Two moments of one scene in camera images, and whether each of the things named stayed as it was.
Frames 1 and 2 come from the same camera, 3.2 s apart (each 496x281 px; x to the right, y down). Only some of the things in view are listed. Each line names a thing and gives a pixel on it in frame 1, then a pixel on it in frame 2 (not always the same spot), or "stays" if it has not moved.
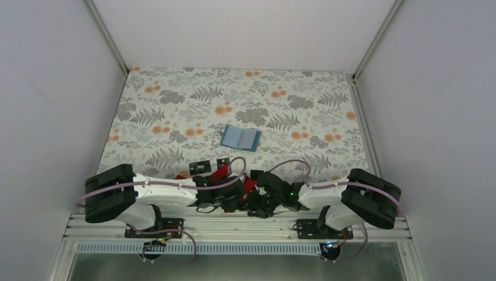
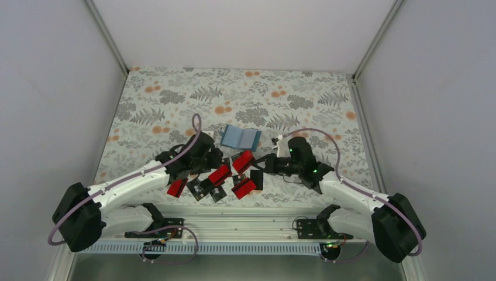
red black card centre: (221, 173) stays
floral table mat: (164, 118) stays
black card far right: (254, 174) stays
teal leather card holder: (247, 139) stays
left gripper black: (231, 206) → (214, 162)
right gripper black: (254, 201) → (271, 164)
